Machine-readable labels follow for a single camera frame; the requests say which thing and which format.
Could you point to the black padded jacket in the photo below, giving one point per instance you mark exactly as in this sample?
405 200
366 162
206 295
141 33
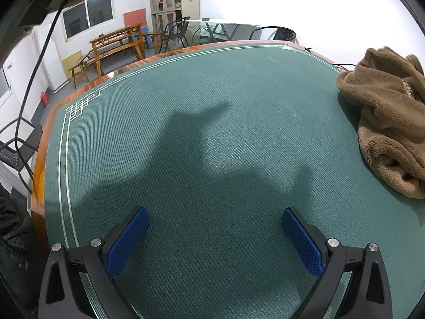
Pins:
16 239

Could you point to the wooden bench with backrest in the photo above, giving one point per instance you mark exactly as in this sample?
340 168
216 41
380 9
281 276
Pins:
113 38

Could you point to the black mesh chair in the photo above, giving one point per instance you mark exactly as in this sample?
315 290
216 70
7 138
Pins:
13 154

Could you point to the yellow wall panel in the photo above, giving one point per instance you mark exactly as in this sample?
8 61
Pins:
68 60

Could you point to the orange wall panel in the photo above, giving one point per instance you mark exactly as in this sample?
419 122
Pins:
134 16

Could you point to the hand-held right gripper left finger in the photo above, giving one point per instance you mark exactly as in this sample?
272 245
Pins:
128 239

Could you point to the brown fleece jacket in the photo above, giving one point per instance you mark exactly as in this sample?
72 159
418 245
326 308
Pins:
381 106

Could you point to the wall window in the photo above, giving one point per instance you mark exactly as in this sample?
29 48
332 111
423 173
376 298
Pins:
76 20

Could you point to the glass folding table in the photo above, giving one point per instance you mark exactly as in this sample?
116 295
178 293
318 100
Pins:
229 26

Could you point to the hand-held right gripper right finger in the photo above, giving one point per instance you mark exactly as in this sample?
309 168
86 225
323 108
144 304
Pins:
303 244

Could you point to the green table mat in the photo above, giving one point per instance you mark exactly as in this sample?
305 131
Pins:
199 123

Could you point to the grey glass-door cabinet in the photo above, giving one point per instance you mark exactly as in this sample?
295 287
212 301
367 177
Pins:
166 13

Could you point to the red fire extinguisher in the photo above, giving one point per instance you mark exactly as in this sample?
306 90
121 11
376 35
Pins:
44 100

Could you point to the black metal chair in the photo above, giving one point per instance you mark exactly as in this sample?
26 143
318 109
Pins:
285 33
177 26

